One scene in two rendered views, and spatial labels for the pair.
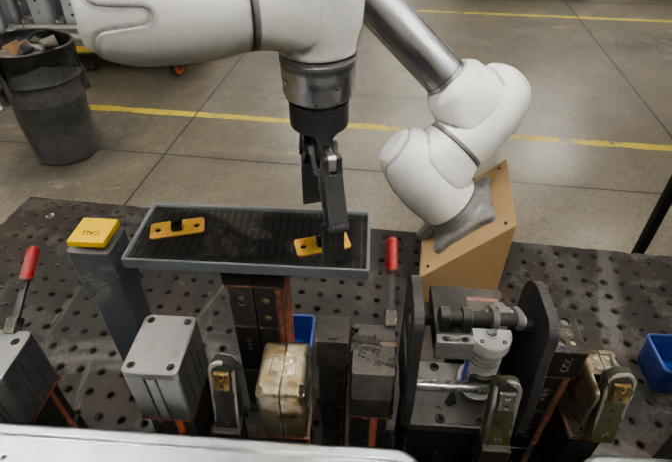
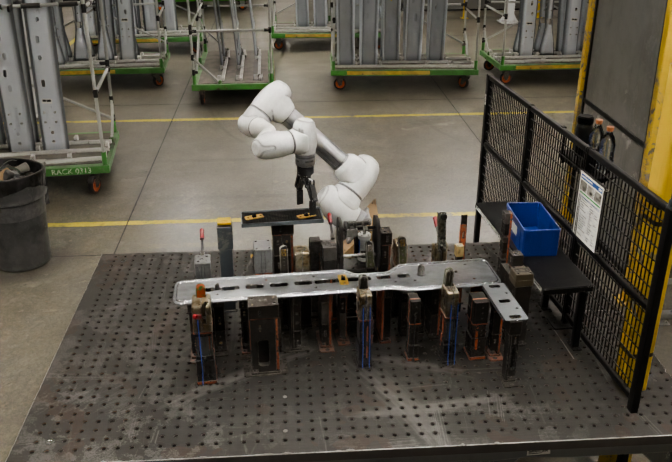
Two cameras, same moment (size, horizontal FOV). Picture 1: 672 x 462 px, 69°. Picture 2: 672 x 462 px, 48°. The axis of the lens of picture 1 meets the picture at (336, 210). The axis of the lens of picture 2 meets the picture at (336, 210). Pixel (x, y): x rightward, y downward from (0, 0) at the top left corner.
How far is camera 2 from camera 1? 273 cm
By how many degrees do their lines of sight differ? 18
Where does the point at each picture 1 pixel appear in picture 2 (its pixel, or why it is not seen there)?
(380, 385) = (332, 252)
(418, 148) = (333, 192)
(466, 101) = (350, 171)
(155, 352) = (262, 246)
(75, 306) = (169, 290)
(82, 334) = not seen: hidden behind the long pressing
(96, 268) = (225, 233)
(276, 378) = (300, 250)
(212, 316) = not seen: hidden behind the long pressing
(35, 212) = (112, 260)
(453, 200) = (351, 215)
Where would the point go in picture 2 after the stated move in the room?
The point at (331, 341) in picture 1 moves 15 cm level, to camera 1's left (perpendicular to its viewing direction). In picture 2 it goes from (315, 241) to (281, 244)
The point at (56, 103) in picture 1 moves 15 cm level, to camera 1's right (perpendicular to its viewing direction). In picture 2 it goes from (31, 216) to (54, 214)
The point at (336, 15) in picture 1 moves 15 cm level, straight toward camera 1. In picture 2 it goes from (311, 144) to (318, 156)
